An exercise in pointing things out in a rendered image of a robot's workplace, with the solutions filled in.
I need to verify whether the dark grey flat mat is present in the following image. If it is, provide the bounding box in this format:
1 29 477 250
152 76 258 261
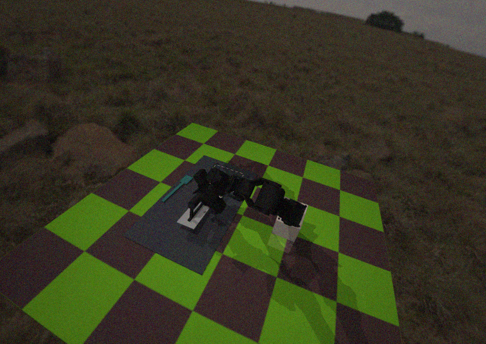
123 155 258 275

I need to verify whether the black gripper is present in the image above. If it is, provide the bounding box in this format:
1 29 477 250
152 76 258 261
193 169 226 214

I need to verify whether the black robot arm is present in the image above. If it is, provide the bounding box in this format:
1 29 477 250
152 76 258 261
198 168 307 228

